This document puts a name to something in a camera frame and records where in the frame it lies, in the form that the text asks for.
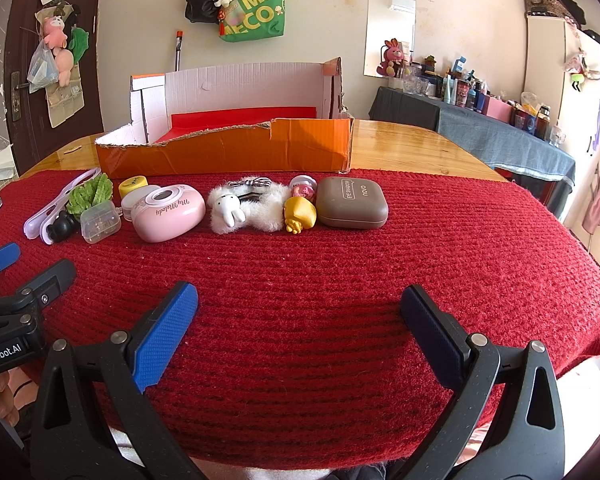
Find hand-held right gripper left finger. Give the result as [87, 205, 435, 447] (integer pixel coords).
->
[30, 281, 201, 480]

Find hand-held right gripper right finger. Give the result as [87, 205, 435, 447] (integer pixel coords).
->
[400, 284, 566, 480]

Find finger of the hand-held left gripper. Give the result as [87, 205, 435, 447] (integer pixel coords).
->
[0, 242, 21, 281]
[0, 259, 77, 332]

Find lilac plastic clip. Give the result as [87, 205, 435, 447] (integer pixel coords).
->
[22, 167, 103, 246]

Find black mouse figure toy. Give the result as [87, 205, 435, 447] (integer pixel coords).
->
[45, 212, 81, 243]

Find clear plastic small box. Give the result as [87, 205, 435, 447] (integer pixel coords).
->
[79, 204, 122, 245]

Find green fuzzy hair clip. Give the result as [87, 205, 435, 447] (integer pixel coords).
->
[66, 174, 115, 216]

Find white round jar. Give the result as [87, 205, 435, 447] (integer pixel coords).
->
[120, 186, 161, 221]

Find pink rounded case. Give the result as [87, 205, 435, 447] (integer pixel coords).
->
[131, 183, 207, 243]

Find yellow lid small jar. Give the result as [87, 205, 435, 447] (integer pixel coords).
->
[117, 175, 148, 198]

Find white fluffy rabbit hair claw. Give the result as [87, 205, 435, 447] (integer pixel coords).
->
[207, 175, 293, 235]

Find brown eyeshadow case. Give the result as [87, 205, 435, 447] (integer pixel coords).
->
[315, 176, 390, 230]

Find pink and yellow doll toy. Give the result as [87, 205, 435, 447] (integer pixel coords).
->
[284, 174, 321, 235]

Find orange cardboard box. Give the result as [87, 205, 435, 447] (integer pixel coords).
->
[94, 56, 355, 180]

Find person's left hand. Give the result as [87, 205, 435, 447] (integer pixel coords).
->
[0, 361, 41, 427]

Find red knitted table cloth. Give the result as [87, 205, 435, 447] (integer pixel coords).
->
[0, 167, 600, 473]

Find beige hanging organizer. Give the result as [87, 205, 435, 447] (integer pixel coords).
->
[45, 2, 87, 128]

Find clear plastic bag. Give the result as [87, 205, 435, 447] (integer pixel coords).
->
[26, 40, 61, 95]

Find pale pink pig plush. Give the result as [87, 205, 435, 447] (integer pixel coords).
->
[54, 49, 76, 88]

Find grey-blue side table cloth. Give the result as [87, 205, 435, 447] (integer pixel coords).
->
[369, 85, 577, 221]

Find pink plush toy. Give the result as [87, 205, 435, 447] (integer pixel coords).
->
[41, 16, 71, 50]

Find green plush toy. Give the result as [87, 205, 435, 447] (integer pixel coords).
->
[70, 26, 91, 56]

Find dark brown door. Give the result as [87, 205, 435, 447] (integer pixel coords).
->
[0, 0, 106, 181]

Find table with cluttered items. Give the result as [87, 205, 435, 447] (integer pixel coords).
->
[390, 52, 568, 147]

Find pink rabbit plush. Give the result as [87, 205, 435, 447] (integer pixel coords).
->
[377, 38, 406, 78]

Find white wardrobe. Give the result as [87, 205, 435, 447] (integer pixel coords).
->
[522, 12, 600, 231]

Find hanging plush with green feet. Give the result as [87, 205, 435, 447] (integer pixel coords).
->
[562, 50, 600, 93]

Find green tote bag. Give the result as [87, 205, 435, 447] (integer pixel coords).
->
[219, 0, 287, 43]

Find patterned storage bag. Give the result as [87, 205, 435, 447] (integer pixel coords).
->
[524, 0, 563, 17]

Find black cloth bag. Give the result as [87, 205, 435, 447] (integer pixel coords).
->
[550, 0, 588, 26]

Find metal door handle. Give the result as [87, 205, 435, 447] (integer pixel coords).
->
[10, 71, 31, 122]

